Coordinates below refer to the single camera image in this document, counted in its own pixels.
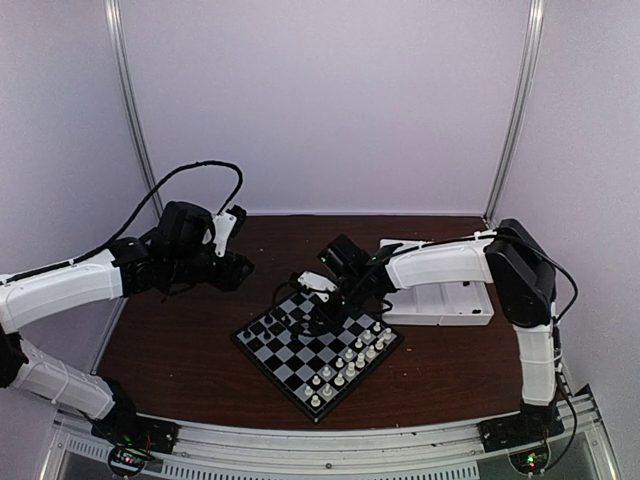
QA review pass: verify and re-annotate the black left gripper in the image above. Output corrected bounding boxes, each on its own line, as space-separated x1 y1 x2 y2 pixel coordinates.
167 247 254 292

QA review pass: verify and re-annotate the black white chessboard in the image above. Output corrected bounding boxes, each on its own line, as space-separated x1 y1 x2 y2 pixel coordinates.
230 292 404 423

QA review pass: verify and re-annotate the white plastic divided tray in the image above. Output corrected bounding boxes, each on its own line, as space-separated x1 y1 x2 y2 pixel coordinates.
380 234 494 326

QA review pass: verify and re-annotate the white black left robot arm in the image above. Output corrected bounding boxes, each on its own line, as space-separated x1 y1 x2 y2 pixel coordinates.
1 201 253 444

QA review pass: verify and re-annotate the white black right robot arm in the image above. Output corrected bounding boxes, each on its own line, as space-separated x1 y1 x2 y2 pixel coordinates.
297 218 566 442

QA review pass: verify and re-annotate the white chess piece row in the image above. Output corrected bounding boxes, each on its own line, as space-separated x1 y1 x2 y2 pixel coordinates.
295 317 402 422

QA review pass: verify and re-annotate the pile of black chess pieces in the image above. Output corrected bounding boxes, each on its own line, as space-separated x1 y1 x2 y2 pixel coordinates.
462 282 485 315

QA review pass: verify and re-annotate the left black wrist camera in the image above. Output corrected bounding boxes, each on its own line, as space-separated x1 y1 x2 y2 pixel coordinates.
226 205 247 238

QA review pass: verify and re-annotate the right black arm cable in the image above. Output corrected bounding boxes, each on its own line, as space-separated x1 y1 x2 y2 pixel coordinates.
271 279 341 337

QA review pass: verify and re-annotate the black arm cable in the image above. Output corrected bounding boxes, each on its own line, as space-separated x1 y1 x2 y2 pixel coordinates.
74 160 245 266
271 279 341 337

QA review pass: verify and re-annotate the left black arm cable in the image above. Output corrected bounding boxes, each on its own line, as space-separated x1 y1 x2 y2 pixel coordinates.
74 160 245 266

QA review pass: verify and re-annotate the left aluminium frame post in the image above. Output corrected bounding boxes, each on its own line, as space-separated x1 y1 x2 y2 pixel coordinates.
104 0 156 193

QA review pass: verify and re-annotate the aluminium frame post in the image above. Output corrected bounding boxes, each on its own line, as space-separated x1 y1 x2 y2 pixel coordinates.
104 0 156 193
483 0 546 225

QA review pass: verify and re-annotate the front aluminium rail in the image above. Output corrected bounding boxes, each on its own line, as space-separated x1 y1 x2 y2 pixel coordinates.
35 393 621 479

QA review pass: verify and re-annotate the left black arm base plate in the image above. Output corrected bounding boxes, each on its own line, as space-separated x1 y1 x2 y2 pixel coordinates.
91 402 179 454

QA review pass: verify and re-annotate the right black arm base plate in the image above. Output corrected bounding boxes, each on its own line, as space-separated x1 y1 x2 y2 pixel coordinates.
478 400 565 453

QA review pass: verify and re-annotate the right aluminium frame post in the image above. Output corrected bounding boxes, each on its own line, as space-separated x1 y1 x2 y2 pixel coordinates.
483 0 546 225

